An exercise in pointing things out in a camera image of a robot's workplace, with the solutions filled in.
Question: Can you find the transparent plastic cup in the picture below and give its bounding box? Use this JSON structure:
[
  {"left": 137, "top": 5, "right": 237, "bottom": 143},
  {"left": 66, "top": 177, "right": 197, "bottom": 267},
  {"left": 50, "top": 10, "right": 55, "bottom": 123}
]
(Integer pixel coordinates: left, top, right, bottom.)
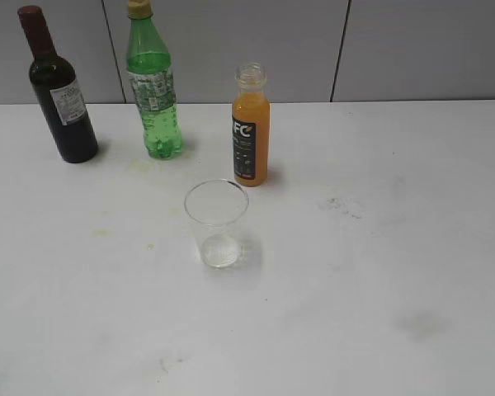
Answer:
[{"left": 183, "top": 178, "right": 249, "bottom": 269}]

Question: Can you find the dark red wine bottle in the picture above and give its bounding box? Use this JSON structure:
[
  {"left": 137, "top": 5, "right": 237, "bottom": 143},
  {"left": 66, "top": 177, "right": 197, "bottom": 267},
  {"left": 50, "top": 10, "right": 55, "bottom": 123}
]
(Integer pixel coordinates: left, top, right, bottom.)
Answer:
[{"left": 17, "top": 5, "right": 98, "bottom": 163}]

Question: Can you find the green plastic soda bottle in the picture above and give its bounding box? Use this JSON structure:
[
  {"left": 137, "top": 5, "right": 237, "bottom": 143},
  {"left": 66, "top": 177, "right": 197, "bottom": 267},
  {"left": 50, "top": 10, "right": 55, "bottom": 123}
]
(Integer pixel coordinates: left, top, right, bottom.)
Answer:
[{"left": 126, "top": 1, "right": 183, "bottom": 159}]

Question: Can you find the NFC orange juice bottle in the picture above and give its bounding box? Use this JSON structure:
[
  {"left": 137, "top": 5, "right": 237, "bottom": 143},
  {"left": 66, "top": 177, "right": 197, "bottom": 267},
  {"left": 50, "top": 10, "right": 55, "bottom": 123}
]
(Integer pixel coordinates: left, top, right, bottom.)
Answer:
[{"left": 232, "top": 62, "right": 271, "bottom": 186}]

